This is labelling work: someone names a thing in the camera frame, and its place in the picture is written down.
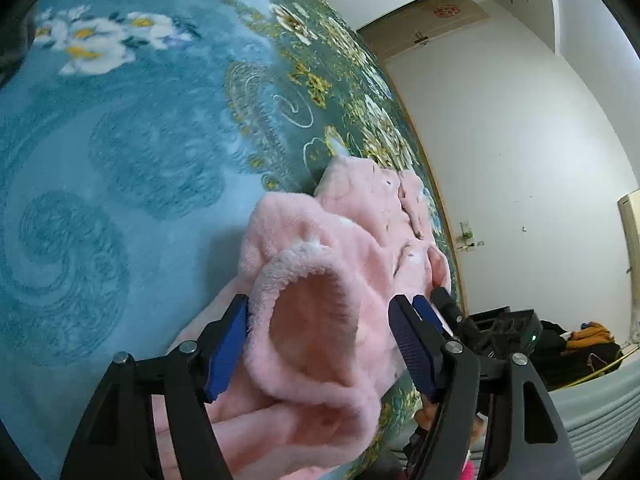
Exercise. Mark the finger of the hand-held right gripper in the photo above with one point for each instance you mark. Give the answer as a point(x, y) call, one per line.
point(427, 312)
point(445, 305)

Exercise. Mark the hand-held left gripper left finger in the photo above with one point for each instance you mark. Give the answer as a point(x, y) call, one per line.
point(227, 345)

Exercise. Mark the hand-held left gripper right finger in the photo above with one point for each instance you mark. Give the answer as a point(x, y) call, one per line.
point(415, 350)

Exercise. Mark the pink fleece garment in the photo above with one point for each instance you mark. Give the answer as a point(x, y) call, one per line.
point(320, 320)

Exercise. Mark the person's right hand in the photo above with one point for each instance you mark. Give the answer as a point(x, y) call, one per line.
point(426, 417)

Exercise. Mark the black cloth pile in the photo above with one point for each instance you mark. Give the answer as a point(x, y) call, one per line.
point(560, 360)

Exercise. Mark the orange cloth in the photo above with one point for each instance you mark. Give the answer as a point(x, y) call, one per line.
point(592, 332)

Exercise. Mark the pale blue padded cloth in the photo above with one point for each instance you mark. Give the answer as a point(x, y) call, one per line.
point(600, 420)

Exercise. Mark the cream standing air conditioner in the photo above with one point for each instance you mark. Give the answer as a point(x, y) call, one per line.
point(631, 225)

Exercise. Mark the teal floral bedspread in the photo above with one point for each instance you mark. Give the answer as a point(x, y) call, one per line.
point(125, 160)

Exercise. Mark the beige wooden door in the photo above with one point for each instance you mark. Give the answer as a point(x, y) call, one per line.
point(400, 35)

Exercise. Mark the red door decoration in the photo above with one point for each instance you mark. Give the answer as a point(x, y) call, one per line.
point(446, 11)

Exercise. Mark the wall socket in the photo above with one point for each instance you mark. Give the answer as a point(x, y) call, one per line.
point(467, 234)

